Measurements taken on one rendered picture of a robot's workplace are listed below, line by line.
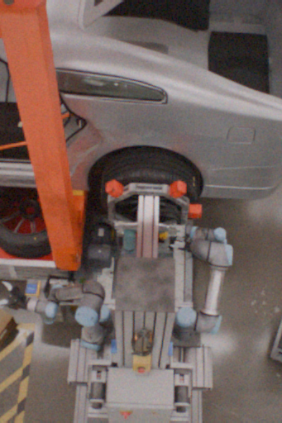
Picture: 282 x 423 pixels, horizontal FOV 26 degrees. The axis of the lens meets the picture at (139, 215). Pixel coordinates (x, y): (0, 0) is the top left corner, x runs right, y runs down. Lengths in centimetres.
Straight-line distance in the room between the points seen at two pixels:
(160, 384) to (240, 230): 216
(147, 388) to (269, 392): 156
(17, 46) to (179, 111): 131
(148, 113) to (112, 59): 38
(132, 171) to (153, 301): 153
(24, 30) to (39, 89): 33
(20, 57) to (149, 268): 103
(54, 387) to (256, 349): 151
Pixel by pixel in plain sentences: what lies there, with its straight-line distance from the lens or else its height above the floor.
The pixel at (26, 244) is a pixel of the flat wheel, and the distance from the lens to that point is 442.
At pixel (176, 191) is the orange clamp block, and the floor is 114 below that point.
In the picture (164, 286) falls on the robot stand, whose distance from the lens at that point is 254.
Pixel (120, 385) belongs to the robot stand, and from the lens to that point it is 323.
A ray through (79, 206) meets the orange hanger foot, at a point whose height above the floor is 68.
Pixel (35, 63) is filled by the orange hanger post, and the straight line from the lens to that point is 261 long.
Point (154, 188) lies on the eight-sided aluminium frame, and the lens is 390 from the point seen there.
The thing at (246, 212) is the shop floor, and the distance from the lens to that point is 517.
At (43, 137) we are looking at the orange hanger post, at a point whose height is 202.
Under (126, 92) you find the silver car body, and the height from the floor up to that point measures 173.
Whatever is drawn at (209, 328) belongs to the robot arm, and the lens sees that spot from 357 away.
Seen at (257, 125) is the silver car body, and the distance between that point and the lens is 367.
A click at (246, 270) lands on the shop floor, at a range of 491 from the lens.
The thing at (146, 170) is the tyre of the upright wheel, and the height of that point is 118.
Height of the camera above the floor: 435
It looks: 59 degrees down
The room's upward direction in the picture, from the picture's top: 2 degrees clockwise
